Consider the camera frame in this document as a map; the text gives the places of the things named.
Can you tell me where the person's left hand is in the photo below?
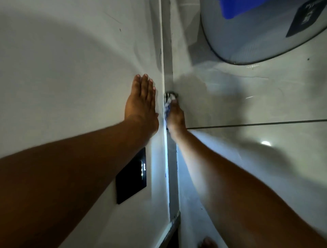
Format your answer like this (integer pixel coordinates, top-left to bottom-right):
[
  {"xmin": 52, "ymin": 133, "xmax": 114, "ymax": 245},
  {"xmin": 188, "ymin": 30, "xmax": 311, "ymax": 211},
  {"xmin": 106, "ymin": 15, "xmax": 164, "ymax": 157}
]
[{"xmin": 124, "ymin": 74, "xmax": 159, "ymax": 136}]

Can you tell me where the person's right hand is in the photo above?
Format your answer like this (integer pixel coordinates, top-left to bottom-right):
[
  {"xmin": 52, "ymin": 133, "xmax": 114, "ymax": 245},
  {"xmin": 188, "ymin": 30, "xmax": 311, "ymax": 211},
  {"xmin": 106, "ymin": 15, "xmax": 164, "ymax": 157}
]
[{"xmin": 166, "ymin": 99, "xmax": 187, "ymax": 140}]

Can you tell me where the person's right forearm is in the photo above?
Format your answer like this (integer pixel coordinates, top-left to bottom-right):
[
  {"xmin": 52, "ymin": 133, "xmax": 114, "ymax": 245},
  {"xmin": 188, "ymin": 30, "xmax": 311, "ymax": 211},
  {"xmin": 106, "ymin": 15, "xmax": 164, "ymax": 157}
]
[{"xmin": 170, "ymin": 129, "xmax": 327, "ymax": 248}]

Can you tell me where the person's left forearm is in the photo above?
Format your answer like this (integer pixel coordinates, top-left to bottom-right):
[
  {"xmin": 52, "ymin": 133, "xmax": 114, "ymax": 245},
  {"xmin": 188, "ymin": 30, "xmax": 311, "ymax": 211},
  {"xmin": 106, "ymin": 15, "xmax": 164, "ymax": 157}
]
[{"xmin": 0, "ymin": 116, "xmax": 154, "ymax": 248}]

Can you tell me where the white water heater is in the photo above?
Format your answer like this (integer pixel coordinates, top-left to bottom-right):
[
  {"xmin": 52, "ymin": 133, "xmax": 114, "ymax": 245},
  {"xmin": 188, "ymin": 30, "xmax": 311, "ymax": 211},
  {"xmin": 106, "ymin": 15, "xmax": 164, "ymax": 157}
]
[{"xmin": 200, "ymin": 0, "xmax": 327, "ymax": 66}]

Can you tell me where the blue sticker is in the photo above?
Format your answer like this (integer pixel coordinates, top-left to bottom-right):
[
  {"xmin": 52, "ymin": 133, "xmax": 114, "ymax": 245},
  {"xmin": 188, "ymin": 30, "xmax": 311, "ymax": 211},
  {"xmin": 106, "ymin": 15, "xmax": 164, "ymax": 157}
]
[{"xmin": 219, "ymin": 0, "xmax": 269, "ymax": 20}]

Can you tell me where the grey door frame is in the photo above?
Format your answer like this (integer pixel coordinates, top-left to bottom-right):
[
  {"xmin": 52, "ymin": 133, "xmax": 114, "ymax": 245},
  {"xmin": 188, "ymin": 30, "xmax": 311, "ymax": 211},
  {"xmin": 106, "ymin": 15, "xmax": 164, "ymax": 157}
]
[{"xmin": 158, "ymin": 0, "xmax": 181, "ymax": 248}]

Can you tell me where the black wall switch panel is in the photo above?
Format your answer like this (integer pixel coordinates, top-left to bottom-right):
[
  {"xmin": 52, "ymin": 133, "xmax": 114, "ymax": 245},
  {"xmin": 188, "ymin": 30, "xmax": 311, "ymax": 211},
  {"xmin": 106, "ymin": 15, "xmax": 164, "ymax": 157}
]
[{"xmin": 115, "ymin": 147, "xmax": 147, "ymax": 205}]

